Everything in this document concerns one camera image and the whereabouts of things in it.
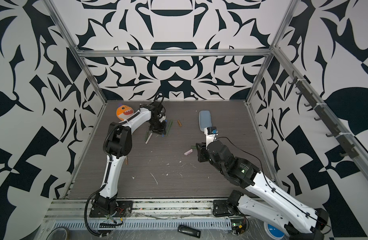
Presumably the orange shark plush toy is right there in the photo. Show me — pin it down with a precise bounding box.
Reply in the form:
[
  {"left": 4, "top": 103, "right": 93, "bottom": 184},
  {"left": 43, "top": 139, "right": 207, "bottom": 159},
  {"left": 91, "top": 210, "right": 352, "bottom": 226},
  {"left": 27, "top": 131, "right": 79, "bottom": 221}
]
[{"left": 116, "top": 104, "right": 134, "bottom": 121}]

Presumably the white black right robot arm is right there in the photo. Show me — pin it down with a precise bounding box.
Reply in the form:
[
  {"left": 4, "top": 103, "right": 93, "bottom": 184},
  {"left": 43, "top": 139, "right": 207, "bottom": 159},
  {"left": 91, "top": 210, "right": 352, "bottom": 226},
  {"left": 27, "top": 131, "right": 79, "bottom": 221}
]
[{"left": 196, "top": 140, "right": 329, "bottom": 240}]

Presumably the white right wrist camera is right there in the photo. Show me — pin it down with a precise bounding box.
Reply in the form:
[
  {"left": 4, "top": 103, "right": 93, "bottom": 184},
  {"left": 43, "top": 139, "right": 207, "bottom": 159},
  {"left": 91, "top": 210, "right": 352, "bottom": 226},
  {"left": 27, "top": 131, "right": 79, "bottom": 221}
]
[{"left": 205, "top": 127, "right": 218, "bottom": 147}]

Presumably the light blue pencil case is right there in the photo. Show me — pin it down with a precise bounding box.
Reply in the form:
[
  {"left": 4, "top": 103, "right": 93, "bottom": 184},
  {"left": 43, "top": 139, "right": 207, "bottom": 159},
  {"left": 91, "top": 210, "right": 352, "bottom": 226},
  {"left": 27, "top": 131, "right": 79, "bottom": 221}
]
[{"left": 199, "top": 110, "right": 212, "bottom": 132}]

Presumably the black remote device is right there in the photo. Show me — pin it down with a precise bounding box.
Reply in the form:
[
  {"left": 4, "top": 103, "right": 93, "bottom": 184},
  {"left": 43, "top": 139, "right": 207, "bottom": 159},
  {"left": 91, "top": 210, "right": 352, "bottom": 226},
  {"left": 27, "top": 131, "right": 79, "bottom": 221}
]
[{"left": 177, "top": 225, "right": 201, "bottom": 239}]

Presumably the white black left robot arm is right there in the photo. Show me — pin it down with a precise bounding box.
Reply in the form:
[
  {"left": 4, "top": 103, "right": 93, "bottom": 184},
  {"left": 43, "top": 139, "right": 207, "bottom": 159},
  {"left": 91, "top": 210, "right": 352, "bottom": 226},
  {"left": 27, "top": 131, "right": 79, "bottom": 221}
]
[{"left": 84, "top": 93, "right": 167, "bottom": 238}]

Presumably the clear tape roll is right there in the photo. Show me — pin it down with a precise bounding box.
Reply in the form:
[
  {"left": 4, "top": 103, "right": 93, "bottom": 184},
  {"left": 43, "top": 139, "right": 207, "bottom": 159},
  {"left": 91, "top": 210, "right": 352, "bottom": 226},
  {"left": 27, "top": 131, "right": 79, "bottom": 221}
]
[{"left": 46, "top": 227, "right": 70, "bottom": 240}]

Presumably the grey slotted cable duct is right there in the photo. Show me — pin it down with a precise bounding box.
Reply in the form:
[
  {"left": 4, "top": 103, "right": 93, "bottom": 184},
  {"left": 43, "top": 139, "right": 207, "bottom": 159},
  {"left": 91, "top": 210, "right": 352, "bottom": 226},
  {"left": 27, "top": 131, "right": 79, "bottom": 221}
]
[{"left": 52, "top": 219, "right": 232, "bottom": 231}]

